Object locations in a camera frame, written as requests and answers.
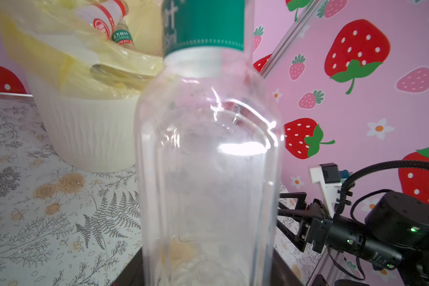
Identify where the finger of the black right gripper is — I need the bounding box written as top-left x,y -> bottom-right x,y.
278,192 -> 316,218
276,216 -> 308,252

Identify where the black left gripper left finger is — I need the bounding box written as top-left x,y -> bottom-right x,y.
111,249 -> 145,286

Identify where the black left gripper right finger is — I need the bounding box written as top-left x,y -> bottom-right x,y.
270,250 -> 302,286

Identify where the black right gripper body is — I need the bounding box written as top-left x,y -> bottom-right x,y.
305,200 -> 402,269

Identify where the clear bottle green cap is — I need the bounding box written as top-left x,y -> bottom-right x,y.
134,1 -> 284,286

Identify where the white bottle red cap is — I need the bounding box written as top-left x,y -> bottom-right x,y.
75,0 -> 129,39

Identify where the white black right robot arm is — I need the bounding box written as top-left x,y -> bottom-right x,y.
277,189 -> 429,286

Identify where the cream plastic waste bin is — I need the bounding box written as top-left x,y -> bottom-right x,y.
26,72 -> 138,173

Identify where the yellow bin liner bag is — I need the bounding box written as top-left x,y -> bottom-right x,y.
0,1 -> 163,100

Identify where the small bottle red green label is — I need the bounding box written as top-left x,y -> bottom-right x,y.
112,19 -> 135,50

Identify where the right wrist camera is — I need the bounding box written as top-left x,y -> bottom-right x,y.
309,163 -> 350,217

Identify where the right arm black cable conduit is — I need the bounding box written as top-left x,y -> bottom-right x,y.
334,160 -> 429,215

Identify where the right aluminium corner post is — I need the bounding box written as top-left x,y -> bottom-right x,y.
260,0 -> 324,79

